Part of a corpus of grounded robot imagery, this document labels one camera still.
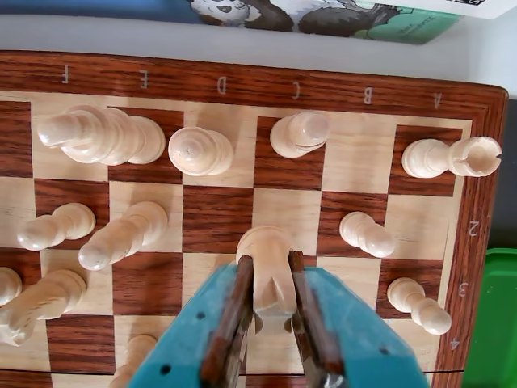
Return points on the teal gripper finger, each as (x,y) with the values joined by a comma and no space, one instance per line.
(355,335)
(186,347)

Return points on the white wooden knight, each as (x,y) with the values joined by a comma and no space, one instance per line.
(268,262)
(40,299)

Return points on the white wooden pawn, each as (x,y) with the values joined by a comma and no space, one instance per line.
(10,287)
(60,226)
(365,234)
(416,303)
(135,355)

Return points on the wooden folding chessboard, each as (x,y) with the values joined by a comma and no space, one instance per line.
(218,210)

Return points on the green plastic tray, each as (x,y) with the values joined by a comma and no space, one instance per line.
(497,323)

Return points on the white wooden rook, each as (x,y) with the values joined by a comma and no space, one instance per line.
(428,157)

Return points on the white wooden queen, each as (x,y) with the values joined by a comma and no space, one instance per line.
(200,151)

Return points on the dark grey mat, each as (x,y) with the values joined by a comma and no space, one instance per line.
(505,182)

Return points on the white wooden king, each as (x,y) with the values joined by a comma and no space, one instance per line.
(113,137)

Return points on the panda picture book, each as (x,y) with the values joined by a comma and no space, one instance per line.
(323,20)

